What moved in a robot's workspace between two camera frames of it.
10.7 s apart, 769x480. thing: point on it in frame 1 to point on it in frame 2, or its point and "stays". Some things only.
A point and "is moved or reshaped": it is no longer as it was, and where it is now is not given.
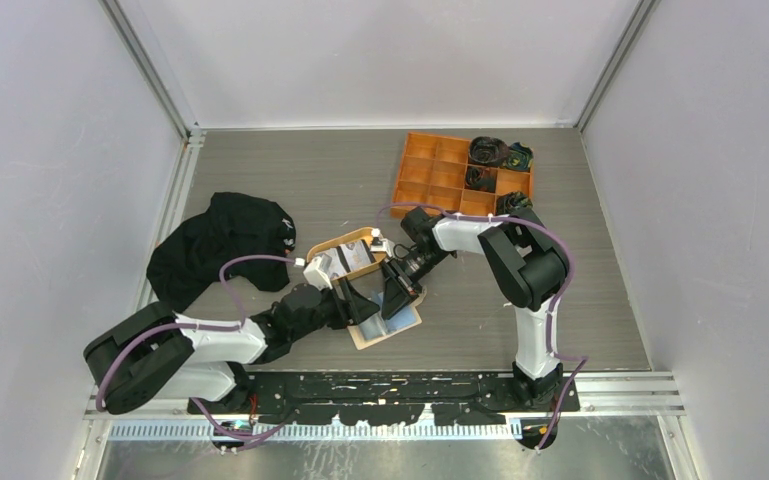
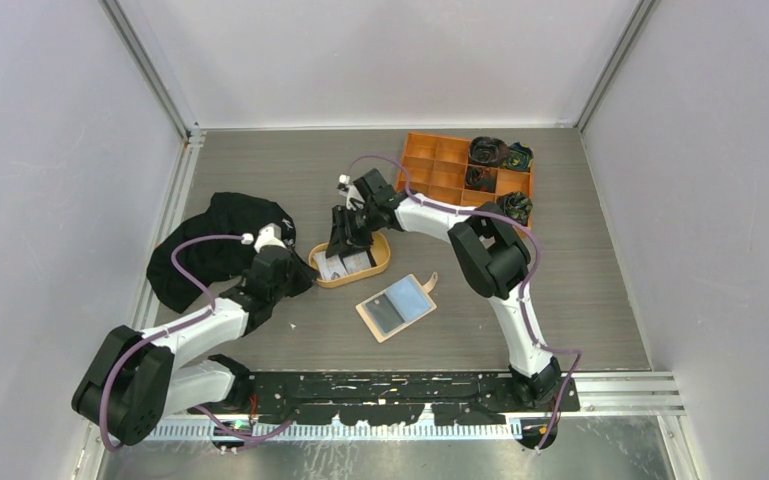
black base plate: [382, 398] stays
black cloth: [190, 254] stays
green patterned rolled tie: [519, 157] stays
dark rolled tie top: [488, 151] stays
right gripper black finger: [399, 292] to [349, 230]
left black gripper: [354, 308] to [306, 276]
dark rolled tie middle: [480, 179] stays
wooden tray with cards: [376, 326] is moved or reshaped
